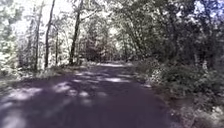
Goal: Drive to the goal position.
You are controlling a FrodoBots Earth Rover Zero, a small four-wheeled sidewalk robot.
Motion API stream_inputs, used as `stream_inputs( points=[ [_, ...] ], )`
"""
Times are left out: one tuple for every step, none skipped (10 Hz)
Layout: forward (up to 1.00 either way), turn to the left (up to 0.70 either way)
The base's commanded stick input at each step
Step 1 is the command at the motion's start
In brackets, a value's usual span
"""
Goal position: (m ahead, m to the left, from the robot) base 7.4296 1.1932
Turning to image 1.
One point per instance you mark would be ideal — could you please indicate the wood of trees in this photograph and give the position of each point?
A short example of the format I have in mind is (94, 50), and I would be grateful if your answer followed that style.
(133, 30)

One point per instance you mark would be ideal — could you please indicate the leaf-littered earth verge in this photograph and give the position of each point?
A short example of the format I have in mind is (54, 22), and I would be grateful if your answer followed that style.
(30, 74)

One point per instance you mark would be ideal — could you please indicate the green undergrowth verge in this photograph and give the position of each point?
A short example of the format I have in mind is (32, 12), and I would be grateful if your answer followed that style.
(186, 83)

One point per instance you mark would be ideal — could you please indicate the grey asphalt forest path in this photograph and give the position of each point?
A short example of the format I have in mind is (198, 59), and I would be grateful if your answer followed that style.
(93, 103)

